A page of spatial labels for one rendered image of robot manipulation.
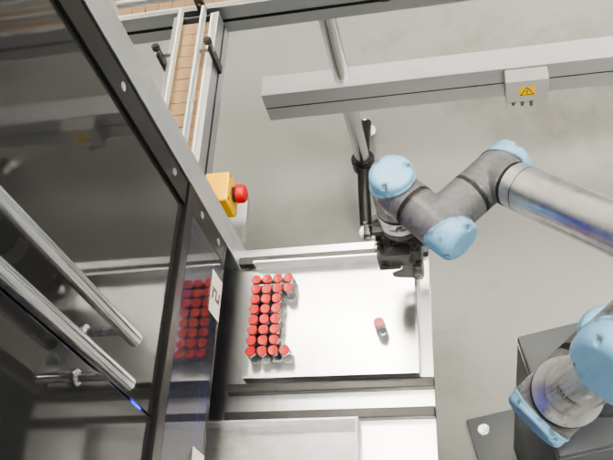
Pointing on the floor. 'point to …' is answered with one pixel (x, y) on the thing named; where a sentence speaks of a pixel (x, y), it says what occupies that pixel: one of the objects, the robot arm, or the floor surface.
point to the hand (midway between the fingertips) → (421, 273)
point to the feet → (365, 184)
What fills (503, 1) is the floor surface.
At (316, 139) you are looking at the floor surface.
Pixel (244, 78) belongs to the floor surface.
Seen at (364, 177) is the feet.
